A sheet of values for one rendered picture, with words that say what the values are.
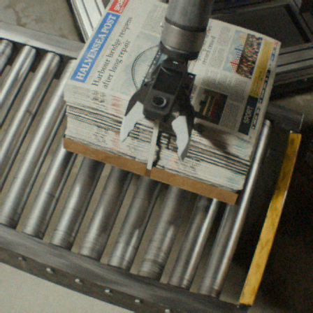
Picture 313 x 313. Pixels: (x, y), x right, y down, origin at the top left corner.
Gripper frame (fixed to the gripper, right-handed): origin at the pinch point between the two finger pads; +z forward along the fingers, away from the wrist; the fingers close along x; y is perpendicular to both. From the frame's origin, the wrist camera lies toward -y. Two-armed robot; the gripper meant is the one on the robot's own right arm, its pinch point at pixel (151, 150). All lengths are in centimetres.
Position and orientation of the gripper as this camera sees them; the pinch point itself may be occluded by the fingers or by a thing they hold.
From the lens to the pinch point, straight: 134.8
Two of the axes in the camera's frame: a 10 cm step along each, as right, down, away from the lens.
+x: -9.4, -3.1, 1.2
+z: -2.2, 8.6, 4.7
